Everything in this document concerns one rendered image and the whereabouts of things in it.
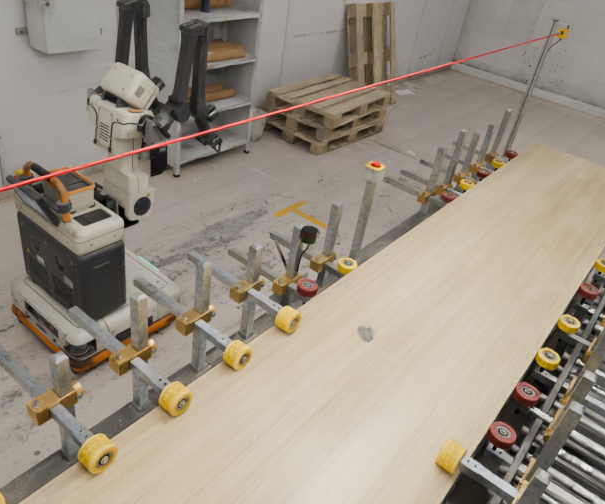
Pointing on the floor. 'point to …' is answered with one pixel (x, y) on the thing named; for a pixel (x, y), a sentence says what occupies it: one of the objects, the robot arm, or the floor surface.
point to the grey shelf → (166, 38)
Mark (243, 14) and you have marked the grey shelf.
